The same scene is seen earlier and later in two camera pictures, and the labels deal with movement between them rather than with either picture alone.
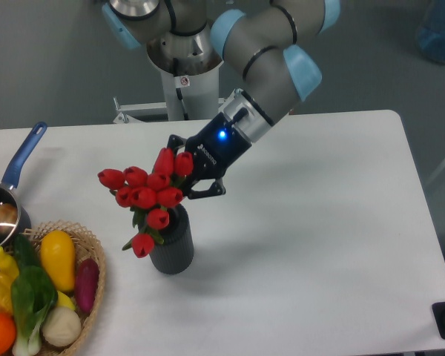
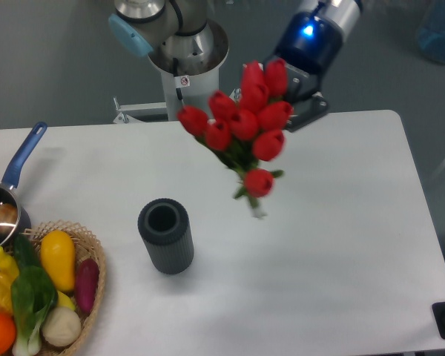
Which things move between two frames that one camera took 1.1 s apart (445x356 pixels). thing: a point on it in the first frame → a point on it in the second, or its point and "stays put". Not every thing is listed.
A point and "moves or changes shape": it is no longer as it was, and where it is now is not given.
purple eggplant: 86,283 stays put
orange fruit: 0,334 stays put
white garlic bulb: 61,326 stays put
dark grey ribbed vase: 175,254 stays put
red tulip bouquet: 147,195 moves or changes shape
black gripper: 216,148 → 310,45
